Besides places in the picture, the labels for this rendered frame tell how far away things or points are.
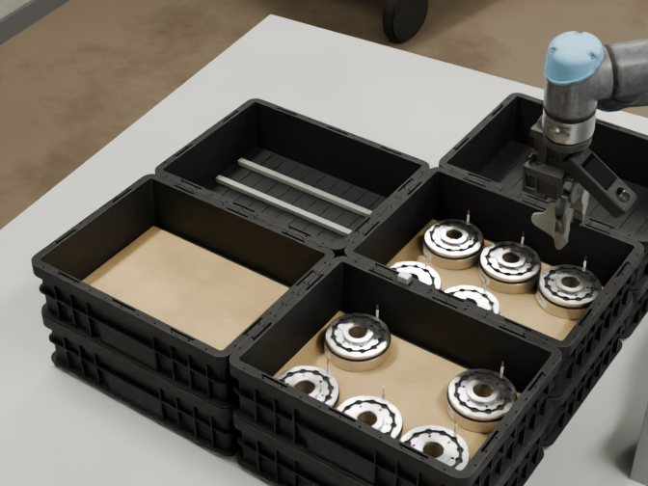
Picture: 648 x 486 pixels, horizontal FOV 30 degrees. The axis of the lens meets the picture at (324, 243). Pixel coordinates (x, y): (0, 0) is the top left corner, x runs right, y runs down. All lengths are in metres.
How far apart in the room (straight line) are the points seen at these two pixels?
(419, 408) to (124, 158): 1.02
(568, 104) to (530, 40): 2.76
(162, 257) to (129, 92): 2.10
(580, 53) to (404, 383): 0.56
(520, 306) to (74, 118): 2.33
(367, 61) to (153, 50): 1.62
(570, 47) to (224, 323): 0.71
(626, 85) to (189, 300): 0.79
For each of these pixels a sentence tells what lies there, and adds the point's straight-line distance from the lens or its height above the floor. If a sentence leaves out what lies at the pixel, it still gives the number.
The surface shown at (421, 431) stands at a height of 0.86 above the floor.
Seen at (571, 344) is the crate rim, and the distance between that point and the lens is 1.82.
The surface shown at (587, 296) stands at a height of 0.86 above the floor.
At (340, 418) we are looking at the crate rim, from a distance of 1.68.
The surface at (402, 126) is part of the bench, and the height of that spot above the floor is 0.70.
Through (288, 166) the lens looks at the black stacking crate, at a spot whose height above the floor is 0.83.
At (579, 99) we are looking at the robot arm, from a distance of 1.71.
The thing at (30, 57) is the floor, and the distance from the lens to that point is 4.43.
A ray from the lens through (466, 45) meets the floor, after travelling 4.41.
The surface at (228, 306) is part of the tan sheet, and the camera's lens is 2.00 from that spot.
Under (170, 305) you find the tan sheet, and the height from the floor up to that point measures 0.83.
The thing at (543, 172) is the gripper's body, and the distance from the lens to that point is 1.82.
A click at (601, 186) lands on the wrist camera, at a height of 1.12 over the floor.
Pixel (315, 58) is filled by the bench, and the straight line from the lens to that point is 2.91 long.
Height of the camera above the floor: 2.16
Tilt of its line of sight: 39 degrees down
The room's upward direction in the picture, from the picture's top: straight up
